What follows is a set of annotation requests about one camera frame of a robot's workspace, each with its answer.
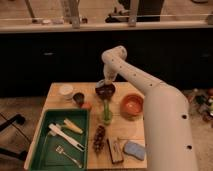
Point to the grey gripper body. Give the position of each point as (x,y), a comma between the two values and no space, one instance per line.
(108,81)

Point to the blue towel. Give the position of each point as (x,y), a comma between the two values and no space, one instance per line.
(134,149)

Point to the green bottle toy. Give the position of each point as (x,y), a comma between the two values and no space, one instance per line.
(107,114)

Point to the small orange fruit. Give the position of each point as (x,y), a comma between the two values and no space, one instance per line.
(86,105)

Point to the white cup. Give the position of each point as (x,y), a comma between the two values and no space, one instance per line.
(66,91)

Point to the dark small cup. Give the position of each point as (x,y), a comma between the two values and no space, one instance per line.
(79,98)

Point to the brown wooden block brush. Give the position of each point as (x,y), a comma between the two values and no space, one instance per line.
(115,151)

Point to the metal fork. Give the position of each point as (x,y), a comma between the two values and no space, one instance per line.
(59,149)

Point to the black chair base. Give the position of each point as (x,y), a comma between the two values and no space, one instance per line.
(10,133)

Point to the green plastic tray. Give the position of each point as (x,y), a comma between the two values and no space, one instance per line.
(44,157)

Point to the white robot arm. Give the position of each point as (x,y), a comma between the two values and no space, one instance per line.
(167,129)

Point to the white tongs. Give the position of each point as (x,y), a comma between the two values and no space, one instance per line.
(69,139)

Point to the yellow corn toy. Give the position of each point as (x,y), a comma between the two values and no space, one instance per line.
(72,126)

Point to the purple bowl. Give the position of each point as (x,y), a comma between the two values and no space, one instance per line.
(103,90)

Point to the orange bowl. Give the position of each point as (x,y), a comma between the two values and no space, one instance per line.
(132,104)

